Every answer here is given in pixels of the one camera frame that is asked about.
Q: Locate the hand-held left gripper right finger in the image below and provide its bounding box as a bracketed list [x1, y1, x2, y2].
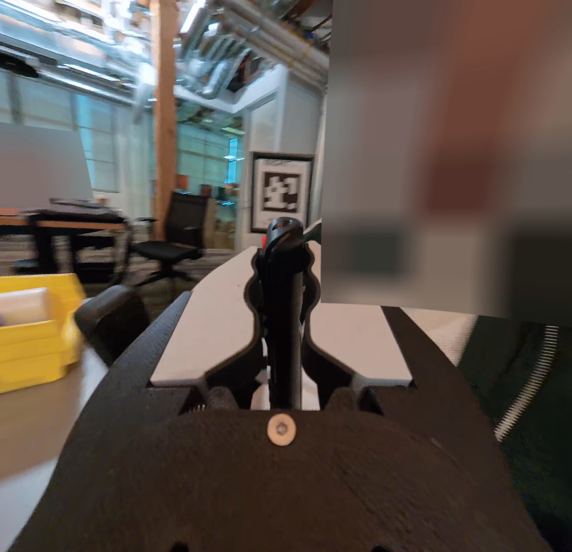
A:
[301, 241, 413, 410]

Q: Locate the black backpack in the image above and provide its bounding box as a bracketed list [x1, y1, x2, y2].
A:
[22, 198, 123, 218]

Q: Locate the black mesh office chair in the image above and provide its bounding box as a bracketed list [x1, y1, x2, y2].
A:
[132, 191, 208, 294]

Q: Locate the yellow plastic bin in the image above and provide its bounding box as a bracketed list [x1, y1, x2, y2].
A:
[0, 273, 87, 394]

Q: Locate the black remote control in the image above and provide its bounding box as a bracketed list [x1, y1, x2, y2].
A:
[257, 217, 313, 410]

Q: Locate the framed marker sign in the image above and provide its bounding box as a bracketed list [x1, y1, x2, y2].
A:
[249, 151, 315, 235]

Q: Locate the bundle of silver ducts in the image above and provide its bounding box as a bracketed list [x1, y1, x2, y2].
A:
[174, 0, 333, 102]

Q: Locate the white paper roll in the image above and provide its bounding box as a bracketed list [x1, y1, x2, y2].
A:
[0, 289, 50, 326]

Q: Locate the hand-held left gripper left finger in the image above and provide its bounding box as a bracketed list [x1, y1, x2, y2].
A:
[150, 248, 266, 410]

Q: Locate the wooden pillar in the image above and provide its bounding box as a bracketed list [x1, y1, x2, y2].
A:
[150, 0, 178, 242]

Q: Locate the person's torso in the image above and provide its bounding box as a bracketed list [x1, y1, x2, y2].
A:
[400, 308, 572, 552]

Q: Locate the brown wooden table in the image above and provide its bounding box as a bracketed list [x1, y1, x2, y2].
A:
[0, 208, 130, 276]

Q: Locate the brown cardboard box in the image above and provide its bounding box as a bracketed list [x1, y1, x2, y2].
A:
[203, 198, 236, 250]

